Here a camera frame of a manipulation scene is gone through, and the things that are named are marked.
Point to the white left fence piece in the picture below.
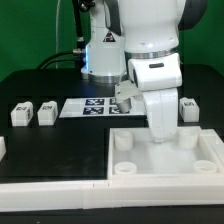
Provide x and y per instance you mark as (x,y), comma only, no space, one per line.
(2,148)

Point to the white sheet with markers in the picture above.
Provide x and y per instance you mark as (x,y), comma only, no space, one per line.
(98,107)

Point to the white front fence bar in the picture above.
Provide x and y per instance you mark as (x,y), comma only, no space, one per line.
(196,190)

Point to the white square tabletop tray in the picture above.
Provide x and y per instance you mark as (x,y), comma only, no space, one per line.
(133,154)

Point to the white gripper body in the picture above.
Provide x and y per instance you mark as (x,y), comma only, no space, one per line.
(155,82)

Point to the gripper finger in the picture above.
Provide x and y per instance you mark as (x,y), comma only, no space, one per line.
(125,106)

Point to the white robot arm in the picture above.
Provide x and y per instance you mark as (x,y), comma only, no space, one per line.
(134,45)

